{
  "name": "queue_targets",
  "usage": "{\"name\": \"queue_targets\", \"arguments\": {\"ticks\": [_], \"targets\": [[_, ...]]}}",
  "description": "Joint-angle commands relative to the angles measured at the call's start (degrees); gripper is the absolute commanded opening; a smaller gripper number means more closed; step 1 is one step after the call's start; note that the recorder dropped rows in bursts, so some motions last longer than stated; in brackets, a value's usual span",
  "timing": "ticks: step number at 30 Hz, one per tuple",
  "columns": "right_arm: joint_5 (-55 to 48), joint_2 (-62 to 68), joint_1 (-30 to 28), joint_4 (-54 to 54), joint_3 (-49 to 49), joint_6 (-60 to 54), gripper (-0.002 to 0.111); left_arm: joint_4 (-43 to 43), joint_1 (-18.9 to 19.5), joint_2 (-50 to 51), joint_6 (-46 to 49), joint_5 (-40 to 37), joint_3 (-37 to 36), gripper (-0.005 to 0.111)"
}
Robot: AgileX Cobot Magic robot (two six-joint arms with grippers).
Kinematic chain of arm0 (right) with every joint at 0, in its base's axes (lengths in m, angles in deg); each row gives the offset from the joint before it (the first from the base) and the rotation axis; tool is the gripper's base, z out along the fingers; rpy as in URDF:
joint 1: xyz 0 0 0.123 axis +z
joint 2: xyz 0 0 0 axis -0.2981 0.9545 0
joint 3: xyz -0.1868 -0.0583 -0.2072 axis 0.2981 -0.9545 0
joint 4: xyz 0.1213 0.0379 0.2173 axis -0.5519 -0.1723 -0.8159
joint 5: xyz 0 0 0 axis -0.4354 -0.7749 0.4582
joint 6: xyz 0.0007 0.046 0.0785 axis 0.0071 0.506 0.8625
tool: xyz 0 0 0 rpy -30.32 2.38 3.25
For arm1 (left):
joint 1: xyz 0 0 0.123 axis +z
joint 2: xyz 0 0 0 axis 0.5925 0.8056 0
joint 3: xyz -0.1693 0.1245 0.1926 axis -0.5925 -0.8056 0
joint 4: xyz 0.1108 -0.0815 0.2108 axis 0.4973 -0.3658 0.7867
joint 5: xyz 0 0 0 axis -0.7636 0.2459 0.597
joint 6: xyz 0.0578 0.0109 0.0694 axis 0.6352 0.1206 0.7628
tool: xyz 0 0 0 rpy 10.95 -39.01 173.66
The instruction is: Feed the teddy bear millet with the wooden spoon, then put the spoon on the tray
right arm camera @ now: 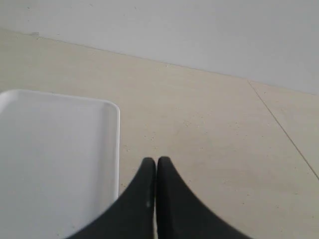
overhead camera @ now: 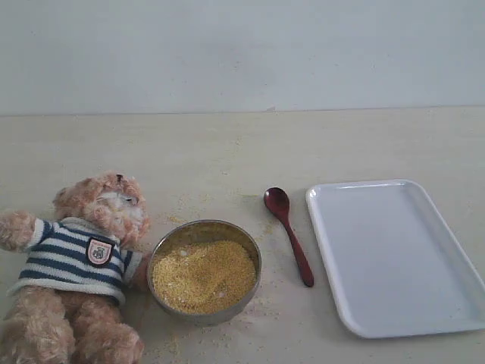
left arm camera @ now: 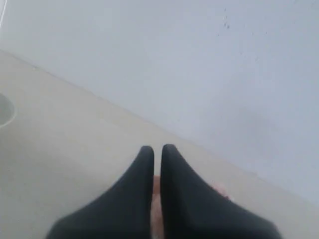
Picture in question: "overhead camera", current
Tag dark red wooden spoon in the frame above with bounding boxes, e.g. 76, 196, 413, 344
263, 187, 314, 287

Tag teddy bear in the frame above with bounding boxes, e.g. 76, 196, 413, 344
1, 172, 149, 363

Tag steel bowl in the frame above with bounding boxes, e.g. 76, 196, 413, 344
146, 220, 261, 327

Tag yellow millet grains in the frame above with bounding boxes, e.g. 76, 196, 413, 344
152, 240, 256, 315

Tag white rectangular plastic tray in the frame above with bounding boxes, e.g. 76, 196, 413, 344
306, 179, 484, 339

